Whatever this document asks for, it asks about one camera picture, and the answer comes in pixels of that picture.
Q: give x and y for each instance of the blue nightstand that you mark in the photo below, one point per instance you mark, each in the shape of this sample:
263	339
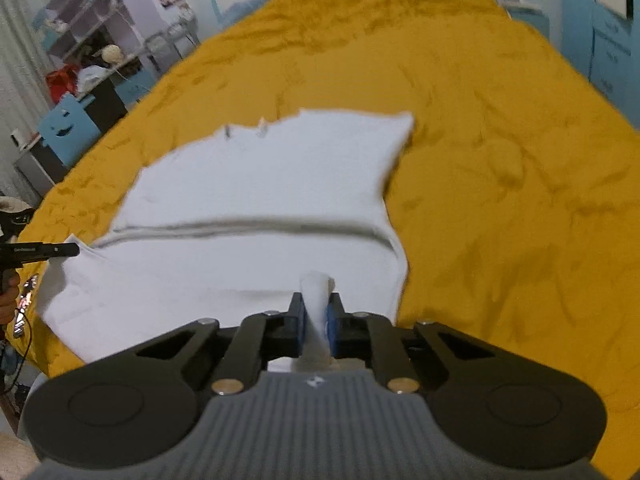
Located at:
522	10

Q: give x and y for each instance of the white printed sweatshirt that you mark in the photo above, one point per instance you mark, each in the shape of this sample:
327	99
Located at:
260	185

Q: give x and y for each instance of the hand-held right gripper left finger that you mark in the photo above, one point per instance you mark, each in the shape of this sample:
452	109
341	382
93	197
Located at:
301	320

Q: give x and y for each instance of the red bag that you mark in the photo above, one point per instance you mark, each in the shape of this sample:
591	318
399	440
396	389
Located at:
62	82

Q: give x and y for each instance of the grey metal rack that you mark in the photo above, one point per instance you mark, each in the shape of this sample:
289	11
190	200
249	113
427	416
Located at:
170	42

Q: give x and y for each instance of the person's left hand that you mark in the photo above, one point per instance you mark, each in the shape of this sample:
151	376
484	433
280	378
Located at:
7	302

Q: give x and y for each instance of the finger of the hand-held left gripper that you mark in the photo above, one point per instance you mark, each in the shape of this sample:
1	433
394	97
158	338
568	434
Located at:
67	249

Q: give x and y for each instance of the white shelf unit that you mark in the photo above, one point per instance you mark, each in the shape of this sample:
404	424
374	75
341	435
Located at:
95	0

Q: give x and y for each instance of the yellow bed blanket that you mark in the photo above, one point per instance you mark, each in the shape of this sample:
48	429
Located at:
500	160

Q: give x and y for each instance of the cluttered desk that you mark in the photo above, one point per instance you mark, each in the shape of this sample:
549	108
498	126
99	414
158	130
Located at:
107	92

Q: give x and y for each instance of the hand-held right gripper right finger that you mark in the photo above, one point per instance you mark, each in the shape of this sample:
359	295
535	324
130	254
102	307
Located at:
330	325

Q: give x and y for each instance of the blue smiley face chair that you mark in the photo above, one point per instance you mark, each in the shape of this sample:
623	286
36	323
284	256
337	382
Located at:
67	127

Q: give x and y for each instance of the white round ball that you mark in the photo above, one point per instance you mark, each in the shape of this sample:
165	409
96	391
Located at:
112	54

